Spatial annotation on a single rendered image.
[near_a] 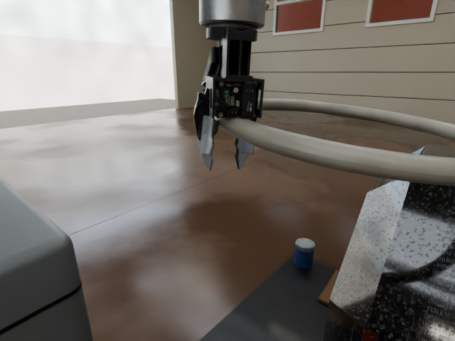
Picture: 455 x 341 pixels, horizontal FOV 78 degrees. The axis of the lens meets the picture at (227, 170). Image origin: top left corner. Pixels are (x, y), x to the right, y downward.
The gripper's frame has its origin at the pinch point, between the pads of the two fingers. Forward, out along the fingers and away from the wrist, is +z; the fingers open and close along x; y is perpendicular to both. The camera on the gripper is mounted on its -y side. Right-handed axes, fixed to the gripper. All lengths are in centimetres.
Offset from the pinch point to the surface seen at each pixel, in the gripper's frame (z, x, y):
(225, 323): 85, 13, -40
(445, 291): 19.0, 35.2, 17.0
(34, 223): 1.0, -23.8, 14.7
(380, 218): 14.2, 34.7, 1.1
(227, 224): 89, 33, -120
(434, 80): -2, 507, -415
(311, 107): -6.1, 27.3, -21.0
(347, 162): -6.2, 8.8, 20.0
